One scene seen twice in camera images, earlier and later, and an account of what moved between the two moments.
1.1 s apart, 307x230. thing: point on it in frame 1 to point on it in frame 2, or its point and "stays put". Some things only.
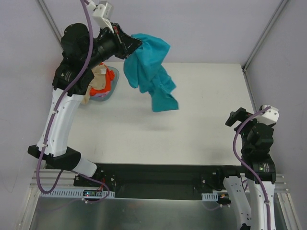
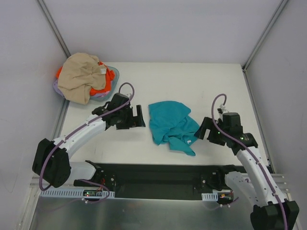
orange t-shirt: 110,76 stays put
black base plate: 147,181 stays put
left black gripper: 120,42 to 132,117
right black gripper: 240,116 to 210,132
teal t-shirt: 143,71 to 171,124
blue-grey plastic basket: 113,84 stays put
